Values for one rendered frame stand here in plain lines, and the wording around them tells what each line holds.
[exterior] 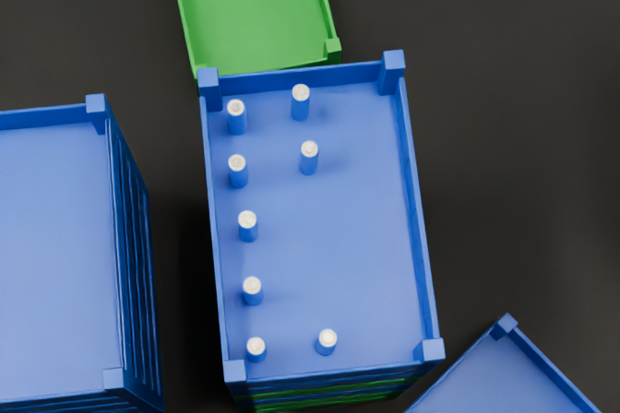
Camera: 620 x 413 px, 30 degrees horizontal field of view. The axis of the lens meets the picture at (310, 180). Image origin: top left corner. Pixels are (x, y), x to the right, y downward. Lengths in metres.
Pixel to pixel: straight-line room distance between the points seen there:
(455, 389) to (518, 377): 0.08
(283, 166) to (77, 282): 0.25
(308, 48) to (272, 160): 0.49
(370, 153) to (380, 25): 0.51
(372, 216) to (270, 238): 0.10
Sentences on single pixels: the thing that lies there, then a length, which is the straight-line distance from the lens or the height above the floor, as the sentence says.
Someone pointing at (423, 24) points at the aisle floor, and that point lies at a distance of 1.66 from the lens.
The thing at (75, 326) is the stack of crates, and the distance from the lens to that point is 1.23.
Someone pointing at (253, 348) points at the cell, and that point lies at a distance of 1.06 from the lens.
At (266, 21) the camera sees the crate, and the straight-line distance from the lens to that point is 1.65.
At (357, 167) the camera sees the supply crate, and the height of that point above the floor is 0.40.
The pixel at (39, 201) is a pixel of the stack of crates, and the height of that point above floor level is 0.32.
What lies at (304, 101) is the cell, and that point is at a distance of 1.12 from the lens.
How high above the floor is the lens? 1.52
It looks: 75 degrees down
